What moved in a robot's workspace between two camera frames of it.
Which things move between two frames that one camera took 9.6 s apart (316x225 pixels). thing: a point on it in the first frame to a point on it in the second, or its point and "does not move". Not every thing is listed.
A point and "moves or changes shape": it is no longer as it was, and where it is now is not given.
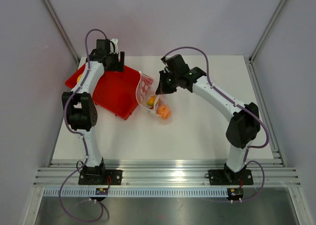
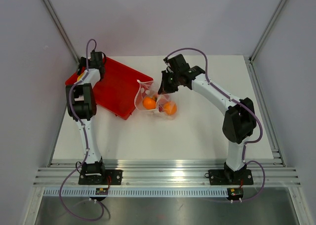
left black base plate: x=116 y=178 does not move
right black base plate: x=237 y=177 does not move
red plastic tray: x=115 y=92 does not move
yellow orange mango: x=78 y=78 does not move
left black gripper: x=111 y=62 to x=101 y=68
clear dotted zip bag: x=160 y=105 moves or changes shape
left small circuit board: x=101 y=191 does not move
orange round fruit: x=164 y=111 to x=170 y=108
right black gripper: x=162 y=88 does not move
